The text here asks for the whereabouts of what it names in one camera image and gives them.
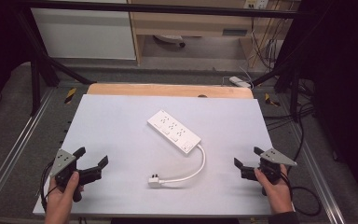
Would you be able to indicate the white table mat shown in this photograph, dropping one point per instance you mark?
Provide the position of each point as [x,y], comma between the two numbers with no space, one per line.
[121,149]

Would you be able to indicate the white plug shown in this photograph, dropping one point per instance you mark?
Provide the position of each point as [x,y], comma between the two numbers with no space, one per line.
[154,181]

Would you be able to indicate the person's right hand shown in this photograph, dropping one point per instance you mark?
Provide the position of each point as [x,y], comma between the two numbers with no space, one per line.
[276,194]

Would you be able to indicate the light wooden desk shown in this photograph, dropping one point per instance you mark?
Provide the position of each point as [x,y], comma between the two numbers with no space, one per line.
[192,23]

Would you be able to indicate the wooden table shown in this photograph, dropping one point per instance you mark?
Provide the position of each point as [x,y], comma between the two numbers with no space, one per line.
[167,90]

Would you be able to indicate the person's left hand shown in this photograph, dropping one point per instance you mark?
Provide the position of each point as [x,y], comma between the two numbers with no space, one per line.
[58,202]

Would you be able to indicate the black metal frame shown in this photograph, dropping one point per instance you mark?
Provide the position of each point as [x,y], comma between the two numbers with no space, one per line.
[155,8]

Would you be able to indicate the yellow black floor tape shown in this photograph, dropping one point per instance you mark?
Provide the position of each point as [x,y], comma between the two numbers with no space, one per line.
[271,100]
[70,95]

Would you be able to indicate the office chair base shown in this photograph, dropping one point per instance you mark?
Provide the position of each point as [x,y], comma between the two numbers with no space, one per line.
[171,39]

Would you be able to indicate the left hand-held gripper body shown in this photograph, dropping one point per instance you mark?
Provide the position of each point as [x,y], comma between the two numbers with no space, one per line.
[62,161]

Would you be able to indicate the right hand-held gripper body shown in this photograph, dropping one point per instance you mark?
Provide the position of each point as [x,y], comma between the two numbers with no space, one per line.
[276,157]

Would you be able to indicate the aluminium rail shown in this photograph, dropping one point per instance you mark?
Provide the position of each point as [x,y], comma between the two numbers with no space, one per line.
[320,174]
[15,146]

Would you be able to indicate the white cabinet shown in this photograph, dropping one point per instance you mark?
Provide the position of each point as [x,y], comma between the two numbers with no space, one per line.
[84,32]

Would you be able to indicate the white floor power strip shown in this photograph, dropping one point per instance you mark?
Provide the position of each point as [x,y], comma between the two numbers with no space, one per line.
[239,81]

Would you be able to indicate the white wall socket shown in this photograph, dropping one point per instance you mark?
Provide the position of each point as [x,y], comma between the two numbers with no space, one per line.
[256,3]

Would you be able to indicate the black curtain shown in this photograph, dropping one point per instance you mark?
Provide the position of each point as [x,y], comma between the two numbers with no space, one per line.
[0,46]
[345,77]

